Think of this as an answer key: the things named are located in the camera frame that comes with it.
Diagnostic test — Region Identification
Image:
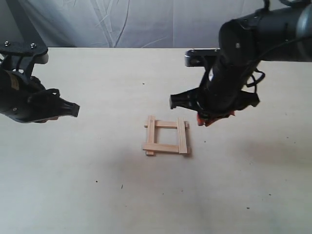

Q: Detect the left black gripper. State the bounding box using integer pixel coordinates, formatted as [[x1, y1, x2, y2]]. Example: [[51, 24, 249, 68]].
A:
[[0, 69, 80, 123]]

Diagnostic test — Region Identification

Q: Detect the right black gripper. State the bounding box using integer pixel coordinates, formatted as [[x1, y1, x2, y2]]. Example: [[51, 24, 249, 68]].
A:
[[169, 58, 260, 126]]

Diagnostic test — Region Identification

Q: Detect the plain wood strip front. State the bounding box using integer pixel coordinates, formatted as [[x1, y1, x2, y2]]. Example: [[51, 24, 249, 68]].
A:
[[142, 142, 179, 155]]

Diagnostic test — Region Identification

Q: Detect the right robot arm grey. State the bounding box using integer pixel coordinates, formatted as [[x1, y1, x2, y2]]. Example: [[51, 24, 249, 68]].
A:
[[170, 0, 312, 126]]

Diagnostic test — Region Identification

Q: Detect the white backdrop cloth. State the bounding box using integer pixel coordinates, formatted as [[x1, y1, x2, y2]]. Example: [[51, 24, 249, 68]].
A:
[[0, 0, 264, 48]]

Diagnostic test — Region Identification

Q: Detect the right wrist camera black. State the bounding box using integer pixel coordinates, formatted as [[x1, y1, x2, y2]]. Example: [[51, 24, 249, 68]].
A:
[[184, 48, 220, 67]]

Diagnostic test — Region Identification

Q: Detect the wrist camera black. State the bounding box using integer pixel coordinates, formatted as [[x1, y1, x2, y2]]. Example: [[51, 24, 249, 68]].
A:
[[184, 48, 220, 67], [0, 41, 49, 75]]

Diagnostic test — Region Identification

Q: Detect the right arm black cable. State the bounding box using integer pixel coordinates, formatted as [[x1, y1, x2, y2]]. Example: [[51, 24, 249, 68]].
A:
[[243, 0, 312, 95]]

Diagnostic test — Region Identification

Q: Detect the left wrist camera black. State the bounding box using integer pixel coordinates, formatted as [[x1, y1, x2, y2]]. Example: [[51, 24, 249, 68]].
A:
[[0, 41, 49, 75]]

